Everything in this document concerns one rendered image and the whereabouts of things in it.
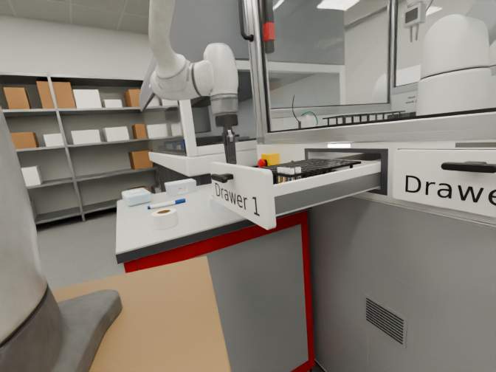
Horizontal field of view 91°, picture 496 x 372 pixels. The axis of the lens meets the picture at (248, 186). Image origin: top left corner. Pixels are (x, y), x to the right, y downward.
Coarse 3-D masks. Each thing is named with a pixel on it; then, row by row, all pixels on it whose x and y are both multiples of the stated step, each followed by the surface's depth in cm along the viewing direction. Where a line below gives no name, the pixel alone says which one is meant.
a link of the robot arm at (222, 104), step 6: (216, 96) 76; (222, 96) 76; (228, 96) 76; (234, 96) 77; (216, 102) 77; (222, 102) 76; (228, 102) 77; (234, 102) 78; (216, 108) 77; (222, 108) 77; (228, 108) 77; (234, 108) 78; (216, 114) 80; (222, 114) 78
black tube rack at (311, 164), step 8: (304, 160) 74; (312, 160) 72; (320, 160) 71; (328, 160) 68; (336, 160) 67; (344, 160) 66; (264, 168) 66; (272, 168) 64; (304, 168) 59; (312, 168) 58; (320, 168) 56; (328, 168) 57; (272, 176) 68; (304, 176) 64
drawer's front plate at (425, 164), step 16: (400, 160) 53; (416, 160) 50; (432, 160) 48; (448, 160) 45; (464, 160) 43; (480, 160) 41; (400, 176) 54; (416, 176) 51; (432, 176) 48; (448, 176) 46; (464, 176) 44; (480, 176) 42; (400, 192) 54; (416, 192) 51; (432, 192) 49; (448, 192) 46; (464, 192) 44; (448, 208) 47; (464, 208) 44; (480, 208) 42
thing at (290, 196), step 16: (352, 160) 68; (320, 176) 51; (336, 176) 53; (352, 176) 55; (368, 176) 58; (288, 192) 48; (304, 192) 49; (320, 192) 51; (336, 192) 53; (352, 192) 56; (288, 208) 48; (304, 208) 50
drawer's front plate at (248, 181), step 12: (216, 168) 63; (228, 168) 56; (240, 168) 50; (252, 168) 47; (228, 180) 57; (240, 180) 51; (252, 180) 46; (264, 180) 43; (228, 192) 59; (240, 192) 53; (252, 192) 47; (264, 192) 43; (228, 204) 60; (240, 204) 54; (252, 204) 48; (264, 204) 44; (252, 216) 49; (264, 216) 45; (264, 228) 46
